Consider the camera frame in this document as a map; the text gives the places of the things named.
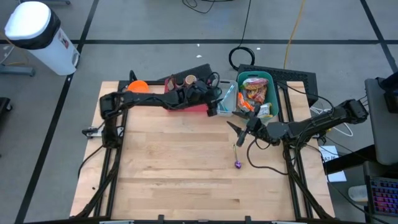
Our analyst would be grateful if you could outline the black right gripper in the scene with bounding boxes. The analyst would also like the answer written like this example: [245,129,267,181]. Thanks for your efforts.
[226,105,271,147]

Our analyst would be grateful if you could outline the yellow-edged white ramen packet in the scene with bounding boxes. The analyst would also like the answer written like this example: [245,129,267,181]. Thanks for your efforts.
[256,102,274,119]

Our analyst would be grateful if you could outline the tan open-top spice jar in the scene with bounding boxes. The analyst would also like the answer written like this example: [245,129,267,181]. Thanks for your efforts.
[183,73,198,86]

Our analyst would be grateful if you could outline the yellow Maruchan ramen packet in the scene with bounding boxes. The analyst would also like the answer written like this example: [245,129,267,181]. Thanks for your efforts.
[248,86,268,103]

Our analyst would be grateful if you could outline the iridescent purple metal spoon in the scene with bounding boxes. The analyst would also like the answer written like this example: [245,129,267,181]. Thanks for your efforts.
[232,142,243,170]

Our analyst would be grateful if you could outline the pink and green ramen packet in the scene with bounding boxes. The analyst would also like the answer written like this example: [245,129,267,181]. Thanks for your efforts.
[242,77,269,90]

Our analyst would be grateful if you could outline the white plastic bin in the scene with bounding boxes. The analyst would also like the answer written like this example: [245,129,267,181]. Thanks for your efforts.
[214,79,239,118]

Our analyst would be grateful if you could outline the pink plastic tray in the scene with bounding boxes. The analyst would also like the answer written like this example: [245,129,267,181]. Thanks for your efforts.
[162,77,211,113]

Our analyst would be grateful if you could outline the teal plastic bin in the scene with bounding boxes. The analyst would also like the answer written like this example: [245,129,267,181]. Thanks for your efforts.
[236,71,280,122]

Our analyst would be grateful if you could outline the orange plastic bowl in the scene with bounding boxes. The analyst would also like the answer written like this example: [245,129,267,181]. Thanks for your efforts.
[127,80,150,93]

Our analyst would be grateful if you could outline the white paper sheet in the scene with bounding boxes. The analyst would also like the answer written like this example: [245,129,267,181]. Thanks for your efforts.
[318,145,348,183]

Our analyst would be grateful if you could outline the white computer mouse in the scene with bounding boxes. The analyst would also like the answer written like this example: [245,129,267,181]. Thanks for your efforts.
[347,185,369,203]

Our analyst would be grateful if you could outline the grey side desk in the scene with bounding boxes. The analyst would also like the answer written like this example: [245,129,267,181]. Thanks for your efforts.
[364,77,398,166]

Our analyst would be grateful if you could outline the black desk device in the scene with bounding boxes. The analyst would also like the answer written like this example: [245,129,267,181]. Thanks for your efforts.
[376,71,398,113]

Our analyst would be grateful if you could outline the backlit computer keyboard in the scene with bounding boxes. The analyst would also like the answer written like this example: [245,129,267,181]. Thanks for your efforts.
[368,175,398,217]

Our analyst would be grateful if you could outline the grey floor base bar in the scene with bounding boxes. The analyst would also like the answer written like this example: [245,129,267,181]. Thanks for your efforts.
[0,63,36,77]

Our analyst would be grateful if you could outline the white trash can black bag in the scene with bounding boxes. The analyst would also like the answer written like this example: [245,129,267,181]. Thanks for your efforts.
[4,1,81,77]

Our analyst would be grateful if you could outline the black caster foot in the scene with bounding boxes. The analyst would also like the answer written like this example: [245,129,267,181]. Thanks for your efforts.
[0,96,13,113]

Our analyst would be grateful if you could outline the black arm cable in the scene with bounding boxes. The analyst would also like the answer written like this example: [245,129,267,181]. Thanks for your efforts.
[246,138,289,175]

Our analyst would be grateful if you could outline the black coiled hanging cable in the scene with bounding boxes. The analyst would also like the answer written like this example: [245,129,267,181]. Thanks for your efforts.
[228,0,256,72]

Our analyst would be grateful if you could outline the yellow hanging cable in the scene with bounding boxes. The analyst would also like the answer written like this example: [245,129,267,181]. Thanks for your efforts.
[282,0,307,70]

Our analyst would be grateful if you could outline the white cable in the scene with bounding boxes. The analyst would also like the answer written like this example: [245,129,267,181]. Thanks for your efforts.
[310,105,354,138]

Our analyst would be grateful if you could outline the silver aluminium bracket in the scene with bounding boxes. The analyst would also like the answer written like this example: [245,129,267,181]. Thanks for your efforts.
[82,126,103,139]

